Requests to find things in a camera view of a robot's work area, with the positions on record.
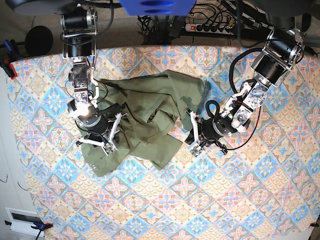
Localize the white power strip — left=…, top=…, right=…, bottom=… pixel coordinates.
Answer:
left=184, top=23, right=232, bottom=35

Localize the orange clamp lower right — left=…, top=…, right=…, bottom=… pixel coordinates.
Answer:
left=309, top=222, right=320, bottom=228

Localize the blue orange clamp upper left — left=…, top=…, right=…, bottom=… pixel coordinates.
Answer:
left=0, top=39, right=18, bottom=80

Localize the blue orange clamp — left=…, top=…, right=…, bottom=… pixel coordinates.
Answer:
left=4, top=220, right=54, bottom=237
left=0, top=39, right=18, bottom=80

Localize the black round stool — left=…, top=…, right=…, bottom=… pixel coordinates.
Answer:
left=24, top=25, right=54, bottom=57

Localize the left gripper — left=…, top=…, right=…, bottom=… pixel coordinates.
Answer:
left=201, top=118, right=225, bottom=148

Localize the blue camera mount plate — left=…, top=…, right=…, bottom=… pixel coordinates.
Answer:
left=119, top=0, right=196, bottom=16

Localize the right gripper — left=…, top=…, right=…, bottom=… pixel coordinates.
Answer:
left=79, top=116, right=120, bottom=145

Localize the olive green t-shirt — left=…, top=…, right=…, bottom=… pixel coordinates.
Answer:
left=81, top=70, right=205, bottom=177

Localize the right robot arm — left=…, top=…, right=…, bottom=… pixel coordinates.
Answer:
left=5, top=0, right=122, bottom=147

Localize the white floor vent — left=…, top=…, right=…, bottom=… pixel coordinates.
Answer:
left=4, top=207, right=42, bottom=237

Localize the blue orange clamp lower left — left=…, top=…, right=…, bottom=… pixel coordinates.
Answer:
left=4, top=220, right=54, bottom=237

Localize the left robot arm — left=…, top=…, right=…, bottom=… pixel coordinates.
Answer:
left=185, top=0, right=315, bottom=151

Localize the patterned tile tablecloth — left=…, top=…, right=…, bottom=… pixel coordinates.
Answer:
left=6, top=55, right=320, bottom=240

